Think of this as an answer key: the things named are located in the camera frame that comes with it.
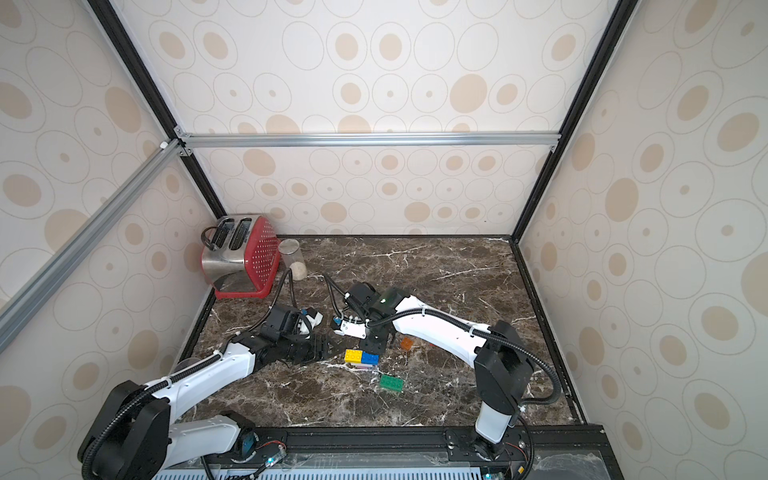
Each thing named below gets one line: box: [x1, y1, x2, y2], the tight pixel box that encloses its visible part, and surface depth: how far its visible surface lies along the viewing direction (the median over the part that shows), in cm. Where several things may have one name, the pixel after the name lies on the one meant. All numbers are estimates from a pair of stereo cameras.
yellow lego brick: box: [344, 349, 363, 364], surface depth 85 cm
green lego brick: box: [379, 374, 405, 393], surface depth 85 cm
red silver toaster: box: [201, 215, 281, 300], surface depth 98 cm
